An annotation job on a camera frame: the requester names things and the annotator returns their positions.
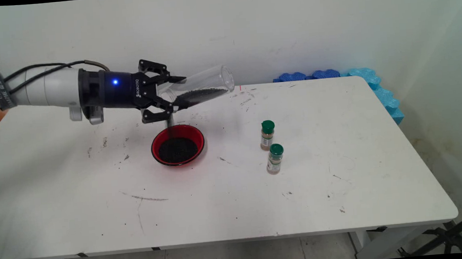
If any black camera cable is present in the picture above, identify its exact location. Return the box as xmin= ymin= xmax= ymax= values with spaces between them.
xmin=0 ymin=61 xmax=75 ymax=98

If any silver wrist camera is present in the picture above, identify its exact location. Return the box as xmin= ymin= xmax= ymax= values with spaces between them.
xmin=81 ymin=104 xmax=105 ymax=126

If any dark blue foam piece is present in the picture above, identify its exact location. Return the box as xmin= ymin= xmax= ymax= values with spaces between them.
xmin=312 ymin=68 xmax=341 ymax=80
xmin=273 ymin=71 xmax=307 ymax=83

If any light blue foam strip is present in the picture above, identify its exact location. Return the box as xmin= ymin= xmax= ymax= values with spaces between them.
xmin=341 ymin=65 xmax=405 ymax=129

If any red plastic bowl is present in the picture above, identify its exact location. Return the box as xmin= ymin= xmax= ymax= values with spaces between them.
xmin=150 ymin=123 xmax=207 ymax=169

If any grey velcro strap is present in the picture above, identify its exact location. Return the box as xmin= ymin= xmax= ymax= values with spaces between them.
xmin=0 ymin=66 xmax=17 ymax=111

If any white table leg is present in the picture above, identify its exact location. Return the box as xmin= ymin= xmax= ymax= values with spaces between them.
xmin=348 ymin=225 xmax=427 ymax=259

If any green-capped spice bottle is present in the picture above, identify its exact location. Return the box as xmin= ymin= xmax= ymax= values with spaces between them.
xmin=265 ymin=143 xmax=286 ymax=175
xmin=258 ymin=120 xmax=277 ymax=151

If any black tripod stand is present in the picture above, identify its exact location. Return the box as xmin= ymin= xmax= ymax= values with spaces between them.
xmin=395 ymin=208 xmax=462 ymax=258

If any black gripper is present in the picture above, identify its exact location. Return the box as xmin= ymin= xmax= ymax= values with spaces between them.
xmin=77 ymin=56 xmax=192 ymax=128

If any black seeds heap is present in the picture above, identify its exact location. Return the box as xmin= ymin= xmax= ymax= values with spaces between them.
xmin=176 ymin=87 xmax=230 ymax=109
xmin=157 ymin=126 xmax=199 ymax=165

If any clear plastic jar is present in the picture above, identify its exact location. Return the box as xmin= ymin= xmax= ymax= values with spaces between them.
xmin=156 ymin=64 xmax=237 ymax=113

